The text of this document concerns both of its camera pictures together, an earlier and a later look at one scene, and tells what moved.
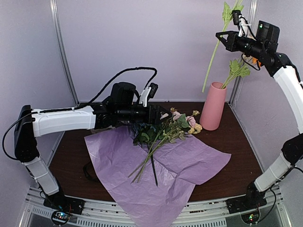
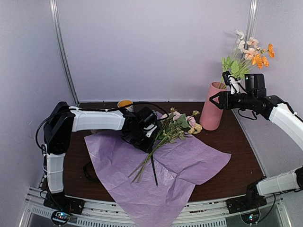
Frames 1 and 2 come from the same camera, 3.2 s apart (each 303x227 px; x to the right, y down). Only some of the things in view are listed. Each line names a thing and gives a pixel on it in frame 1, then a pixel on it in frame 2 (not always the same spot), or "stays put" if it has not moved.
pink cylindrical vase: (212, 109) stays put
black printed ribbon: (87, 174) stays put
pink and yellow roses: (176, 126) stays put
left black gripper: (155, 118) → (146, 147)
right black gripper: (230, 43) → (222, 95)
